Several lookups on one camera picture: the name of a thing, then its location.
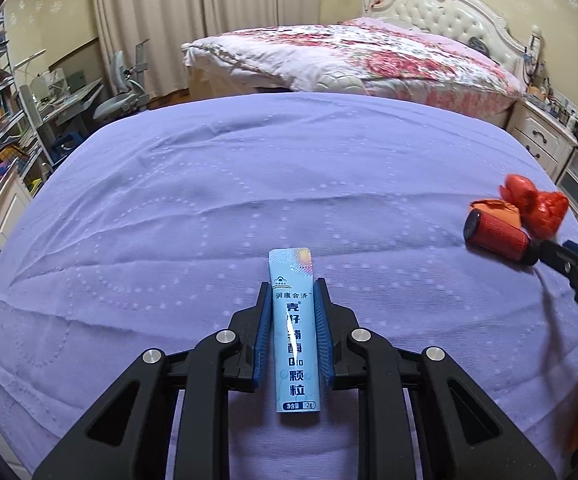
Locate red plastic bag ball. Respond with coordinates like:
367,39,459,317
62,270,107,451
499,174,570,240

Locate red black cylinder tube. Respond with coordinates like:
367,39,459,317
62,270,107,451
464,209,538,266

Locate light blue sachet packet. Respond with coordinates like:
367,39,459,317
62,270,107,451
268,248,321,414

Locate white two-drawer nightstand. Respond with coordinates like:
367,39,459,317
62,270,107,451
507,100,576,182

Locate nightstand clutter bottles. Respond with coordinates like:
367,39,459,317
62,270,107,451
523,25,578,143

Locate purple table cloth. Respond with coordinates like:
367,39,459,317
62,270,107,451
0,93,578,476

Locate floral pink bedspread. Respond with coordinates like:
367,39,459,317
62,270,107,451
182,18,524,119

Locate desk with clutter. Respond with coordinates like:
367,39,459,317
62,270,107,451
0,9,104,194

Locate grey desk chair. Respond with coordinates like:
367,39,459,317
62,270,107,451
93,39,150,122

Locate beige curtains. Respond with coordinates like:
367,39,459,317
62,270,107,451
93,0,321,96

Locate white tufted bed frame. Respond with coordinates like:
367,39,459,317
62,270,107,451
186,0,526,127

